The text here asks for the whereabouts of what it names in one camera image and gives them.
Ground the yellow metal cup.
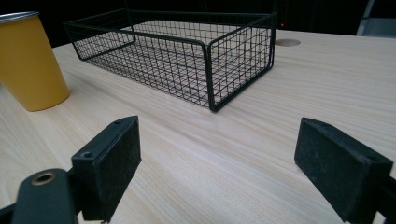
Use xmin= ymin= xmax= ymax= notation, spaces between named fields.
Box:
xmin=0 ymin=11 xmax=71 ymax=112

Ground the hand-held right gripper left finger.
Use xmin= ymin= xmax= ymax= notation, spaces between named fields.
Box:
xmin=71 ymin=115 xmax=142 ymax=223

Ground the round table cable hole cover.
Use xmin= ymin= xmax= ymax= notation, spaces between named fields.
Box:
xmin=275 ymin=38 xmax=302 ymax=48

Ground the black wire mesh basket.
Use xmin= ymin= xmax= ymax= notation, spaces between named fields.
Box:
xmin=63 ymin=8 xmax=278 ymax=113

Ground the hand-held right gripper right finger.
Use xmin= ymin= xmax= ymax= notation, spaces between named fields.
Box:
xmin=293 ymin=117 xmax=394 ymax=224

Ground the grey metal stand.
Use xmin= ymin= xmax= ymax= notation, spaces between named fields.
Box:
xmin=356 ymin=0 xmax=396 ymax=39

